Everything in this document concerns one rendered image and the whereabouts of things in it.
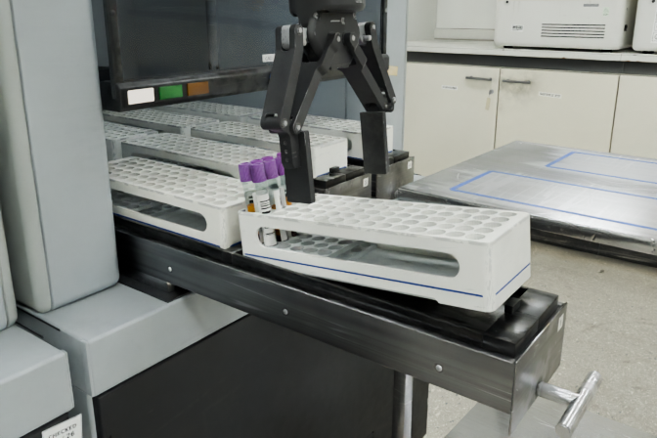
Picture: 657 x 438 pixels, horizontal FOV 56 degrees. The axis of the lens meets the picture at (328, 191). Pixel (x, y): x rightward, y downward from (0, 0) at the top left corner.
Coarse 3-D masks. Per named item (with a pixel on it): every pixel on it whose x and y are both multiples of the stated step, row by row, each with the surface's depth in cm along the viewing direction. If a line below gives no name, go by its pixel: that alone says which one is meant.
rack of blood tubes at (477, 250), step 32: (256, 224) 67; (288, 224) 65; (320, 224) 62; (352, 224) 60; (384, 224) 60; (416, 224) 58; (448, 224) 58; (480, 224) 57; (512, 224) 56; (288, 256) 66; (320, 256) 63; (352, 256) 67; (384, 256) 68; (416, 256) 67; (448, 256) 65; (480, 256) 52; (512, 256) 56; (384, 288) 59; (416, 288) 57; (448, 288) 55; (480, 288) 53; (512, 288) 56
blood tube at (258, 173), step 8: (256, 168) 66; (264, 168) 67; (256, 176) 66; (264, 176) 66; (256, 184) 67; (264, 184) 67; (256, 192) 67; (264, 192) 67; (264, 200) 67; (264, 208) 67; (264, 232) 68; (272, 232) 68; (264, 240) 68; (272, 240) 68
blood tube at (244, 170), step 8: (240, 168) 67; (248, 168) 67; (240, 176) 68; (248, 176) 67; (248, 184) 68; (248, 192) 68; (248, 200) 68; (256, 200) 68; (248, 208) 68; (256, 208) 68
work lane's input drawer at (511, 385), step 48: (144, 240) 78; (192, 240) 74; (192, 288) 74; (240, 288) 69; (288, 288) 64; (336, 288) 62; (528, 288) 61; (336, 336) 62; (384, 336) 58; (432, 336) 55; (480, 336) 53; (528, 336) 54; (480, 384) 53; (528, 384) 54
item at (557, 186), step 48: (528, 144) 124; (432, 192) 92; (480, 192) 92; (528, 192) 92; (576, 192) 92; (624, 192) 92; (624, 240) 75; (480, 432) 123; (528, 432) 123; (576, 432) 123; (624, 432) 123
